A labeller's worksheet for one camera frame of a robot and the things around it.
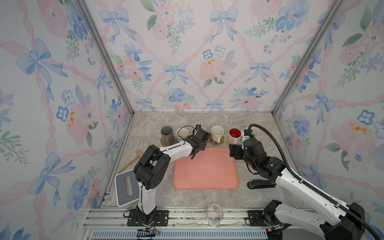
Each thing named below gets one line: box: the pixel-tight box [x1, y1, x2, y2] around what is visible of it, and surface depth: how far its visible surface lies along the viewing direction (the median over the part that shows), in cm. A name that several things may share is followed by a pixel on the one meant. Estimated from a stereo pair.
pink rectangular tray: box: [173, 147, 239, 189], surface depth 88 cm
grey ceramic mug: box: [160, 125, 174, 146], surface depth 97 cm
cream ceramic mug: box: [210, 125, 225, 144], surface depth 98 cm
